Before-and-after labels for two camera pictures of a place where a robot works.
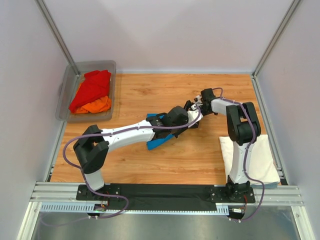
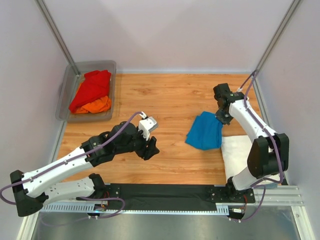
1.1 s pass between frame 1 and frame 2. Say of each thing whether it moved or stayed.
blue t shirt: moved
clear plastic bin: stayed
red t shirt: stayed
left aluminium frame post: stayed
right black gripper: moved
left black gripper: moved
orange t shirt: stayed
